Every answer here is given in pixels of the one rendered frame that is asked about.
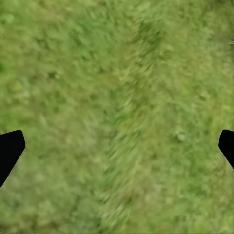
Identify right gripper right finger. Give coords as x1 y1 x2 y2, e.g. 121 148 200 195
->
218 129 234 169

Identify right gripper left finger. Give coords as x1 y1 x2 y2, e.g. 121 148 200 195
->
0 130 25 188

